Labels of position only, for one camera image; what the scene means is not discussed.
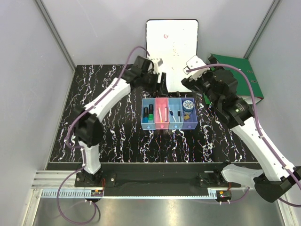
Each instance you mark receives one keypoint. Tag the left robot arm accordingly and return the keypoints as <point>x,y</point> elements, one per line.
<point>145,73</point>

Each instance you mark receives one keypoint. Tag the dark green ring binder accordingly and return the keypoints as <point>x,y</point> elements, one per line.
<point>245,66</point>

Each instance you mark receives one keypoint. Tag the black capped white marker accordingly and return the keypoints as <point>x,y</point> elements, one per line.
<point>179,116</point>

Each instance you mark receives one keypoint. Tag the yellow capped white marker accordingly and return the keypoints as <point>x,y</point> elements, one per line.
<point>160,114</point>

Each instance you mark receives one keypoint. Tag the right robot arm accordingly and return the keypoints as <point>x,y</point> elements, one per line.
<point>277,174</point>

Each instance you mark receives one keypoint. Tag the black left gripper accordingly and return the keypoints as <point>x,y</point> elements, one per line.
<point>159,88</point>

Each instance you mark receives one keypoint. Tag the white dry-erase board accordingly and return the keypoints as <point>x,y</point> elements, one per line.
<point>173,42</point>

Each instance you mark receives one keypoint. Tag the blue capped black highlighter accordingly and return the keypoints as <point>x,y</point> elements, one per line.
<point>145,115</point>

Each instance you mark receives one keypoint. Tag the grey slotted cable duct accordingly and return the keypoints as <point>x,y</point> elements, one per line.
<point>72,193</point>

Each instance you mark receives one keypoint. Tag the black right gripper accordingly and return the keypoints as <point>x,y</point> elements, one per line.
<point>194,84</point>

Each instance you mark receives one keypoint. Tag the blue ink bottle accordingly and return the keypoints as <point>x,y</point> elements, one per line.
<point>188,106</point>

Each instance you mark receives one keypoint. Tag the blue capped white marker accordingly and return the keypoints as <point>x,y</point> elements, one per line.
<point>172,114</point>

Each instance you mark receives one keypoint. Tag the green capped black highlighter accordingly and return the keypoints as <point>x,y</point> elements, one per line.
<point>151,112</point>

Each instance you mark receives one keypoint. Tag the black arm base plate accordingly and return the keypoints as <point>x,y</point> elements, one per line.
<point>155,180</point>

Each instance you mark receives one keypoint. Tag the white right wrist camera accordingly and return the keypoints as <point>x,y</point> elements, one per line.
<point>192,63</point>

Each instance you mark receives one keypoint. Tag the light blue bin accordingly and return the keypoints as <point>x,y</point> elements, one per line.
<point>175,113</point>
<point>151,124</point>

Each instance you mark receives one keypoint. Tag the pink plastic bin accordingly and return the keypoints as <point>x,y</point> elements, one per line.
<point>162,103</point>

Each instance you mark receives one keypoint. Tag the purple plastic bin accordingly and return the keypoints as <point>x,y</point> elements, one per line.
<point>192,122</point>

